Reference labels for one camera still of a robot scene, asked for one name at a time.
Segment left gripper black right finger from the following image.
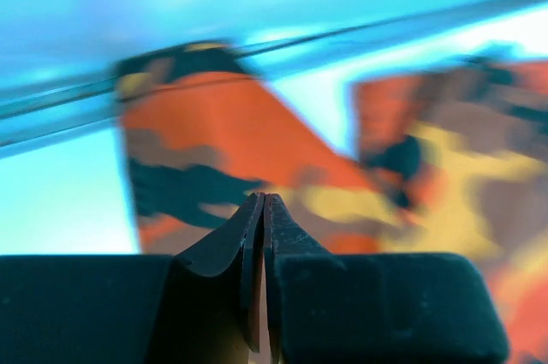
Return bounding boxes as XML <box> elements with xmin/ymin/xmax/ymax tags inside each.
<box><xmin>263</xmin><ymin>194</ymin><xmax>509</xmax><ymax>363</ymax></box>

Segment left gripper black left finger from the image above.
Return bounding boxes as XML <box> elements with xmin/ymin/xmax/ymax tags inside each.
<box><xmin>1</xmin><ymin>194</ymin><xmax>265</xmax><ymax>363</ymax></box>

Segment orange camouflage trousers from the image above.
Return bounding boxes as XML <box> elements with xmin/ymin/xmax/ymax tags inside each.
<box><xmin>116</xmin><ymin>43</ymin><xmax>547</xmax><ymax>363</ymax></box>

